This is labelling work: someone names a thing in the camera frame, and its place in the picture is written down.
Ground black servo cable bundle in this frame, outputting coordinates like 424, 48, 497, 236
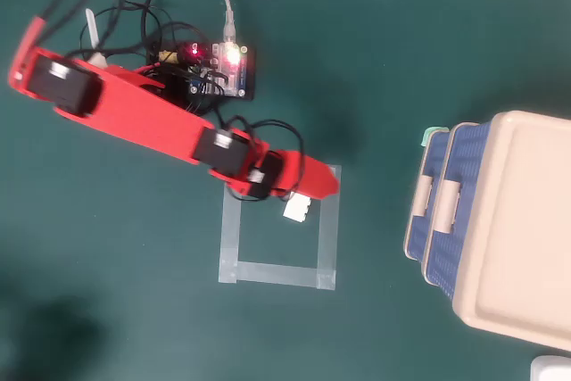
220, 115, 305, 203

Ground controller board on black plate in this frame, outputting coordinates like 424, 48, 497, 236
146, 40, 259, 104

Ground mint green sticker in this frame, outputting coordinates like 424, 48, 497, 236
421, 126, 449, 149

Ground white zip tie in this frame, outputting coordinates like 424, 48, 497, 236
85, 8, 109, 69

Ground white box corner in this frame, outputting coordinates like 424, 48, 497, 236
529, 355, 571, 381

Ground blue woven drawer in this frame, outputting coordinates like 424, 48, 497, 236
403, 127, 451, 265
421, 120, 494, 307

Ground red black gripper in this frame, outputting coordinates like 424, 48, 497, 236
247, 148, 341, 202

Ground beige plastic drawer cabinet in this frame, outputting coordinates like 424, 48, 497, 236
452, 109, 571, 353

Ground white cube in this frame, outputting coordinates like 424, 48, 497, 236
283, 192, 312, 223

